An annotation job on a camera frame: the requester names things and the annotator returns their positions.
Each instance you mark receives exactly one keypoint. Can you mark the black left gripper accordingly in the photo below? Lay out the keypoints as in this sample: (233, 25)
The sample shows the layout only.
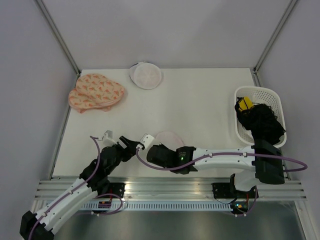
(130, 151)

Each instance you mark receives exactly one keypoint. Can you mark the pink-trimmed mesh laundry bag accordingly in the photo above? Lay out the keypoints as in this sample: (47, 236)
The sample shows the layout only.
(170, 137)

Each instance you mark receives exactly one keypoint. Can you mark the yellow bra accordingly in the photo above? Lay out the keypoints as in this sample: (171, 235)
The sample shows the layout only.
(243, 104)

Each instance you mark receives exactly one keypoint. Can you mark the black lace bra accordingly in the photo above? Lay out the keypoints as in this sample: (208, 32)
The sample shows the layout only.
(262, 122)

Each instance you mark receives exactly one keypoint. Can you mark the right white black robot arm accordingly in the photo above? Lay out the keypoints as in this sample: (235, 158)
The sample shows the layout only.
(258, 163)

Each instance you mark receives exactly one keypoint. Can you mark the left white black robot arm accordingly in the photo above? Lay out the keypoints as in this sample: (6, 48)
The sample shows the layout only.
(92, 183)

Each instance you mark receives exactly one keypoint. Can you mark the orange floral patterned bra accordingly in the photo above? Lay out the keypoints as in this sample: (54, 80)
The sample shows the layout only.
(95, 91)

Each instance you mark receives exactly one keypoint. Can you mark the white mesh laundry bag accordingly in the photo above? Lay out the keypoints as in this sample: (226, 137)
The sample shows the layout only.
(145, 75)

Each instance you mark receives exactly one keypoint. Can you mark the white perforated plastic basket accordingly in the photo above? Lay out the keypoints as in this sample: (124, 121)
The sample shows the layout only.
(259, 95)

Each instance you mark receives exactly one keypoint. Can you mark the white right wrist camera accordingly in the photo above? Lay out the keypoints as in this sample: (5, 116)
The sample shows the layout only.
(146, 142)

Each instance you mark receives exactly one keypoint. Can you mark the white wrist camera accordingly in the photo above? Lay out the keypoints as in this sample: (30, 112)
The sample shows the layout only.
(107, 139)
(146, 142)

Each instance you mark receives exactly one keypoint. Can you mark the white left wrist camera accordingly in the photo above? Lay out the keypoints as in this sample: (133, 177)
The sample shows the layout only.
(107, 139)

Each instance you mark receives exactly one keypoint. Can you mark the white slotted cable duct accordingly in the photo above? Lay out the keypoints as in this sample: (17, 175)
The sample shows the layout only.
(157, 206)

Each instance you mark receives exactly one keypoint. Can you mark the aluminium mounting rail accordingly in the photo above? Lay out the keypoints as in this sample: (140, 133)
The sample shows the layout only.
(174, 189)

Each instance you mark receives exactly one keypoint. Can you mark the right aluminium frame post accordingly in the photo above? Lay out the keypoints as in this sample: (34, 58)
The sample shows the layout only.
(280, 25)

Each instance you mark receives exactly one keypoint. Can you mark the aluminium frame post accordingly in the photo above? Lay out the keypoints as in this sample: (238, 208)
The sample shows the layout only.
(280, 25)
(43, 9)

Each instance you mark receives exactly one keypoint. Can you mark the left aluminium frame post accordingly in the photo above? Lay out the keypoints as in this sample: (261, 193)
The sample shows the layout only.
(43, 9)

